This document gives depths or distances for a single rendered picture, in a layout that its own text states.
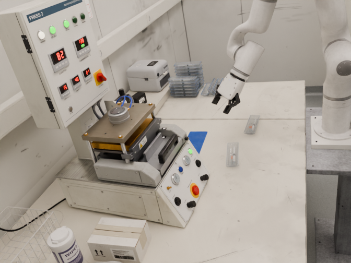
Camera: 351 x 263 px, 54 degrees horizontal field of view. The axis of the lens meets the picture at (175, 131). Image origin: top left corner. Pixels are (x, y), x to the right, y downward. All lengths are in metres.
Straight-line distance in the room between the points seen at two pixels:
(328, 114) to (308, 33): 2.07
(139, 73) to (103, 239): 1.34
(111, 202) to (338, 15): 1.12
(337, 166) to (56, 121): 1.13
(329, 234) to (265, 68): 2.02
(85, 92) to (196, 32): 2.53
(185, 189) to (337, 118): 0.75
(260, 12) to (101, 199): 0.96
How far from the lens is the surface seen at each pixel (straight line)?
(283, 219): 1.34
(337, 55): 1.50
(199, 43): 3.82
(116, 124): 1.33
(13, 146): 1.64
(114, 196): 1.38
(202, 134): 1.85
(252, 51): 1.53
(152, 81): 2.31
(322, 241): 2.28
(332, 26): 1.51
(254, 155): 1.65
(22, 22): 1.21
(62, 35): 1.32
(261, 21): 1.47
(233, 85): 1.54
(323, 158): 1.64
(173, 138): 1.35
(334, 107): 1.65
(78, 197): 1.51
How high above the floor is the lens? 1.70
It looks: 30 degrees down
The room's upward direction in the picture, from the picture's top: 11 degrees counter-clockwise
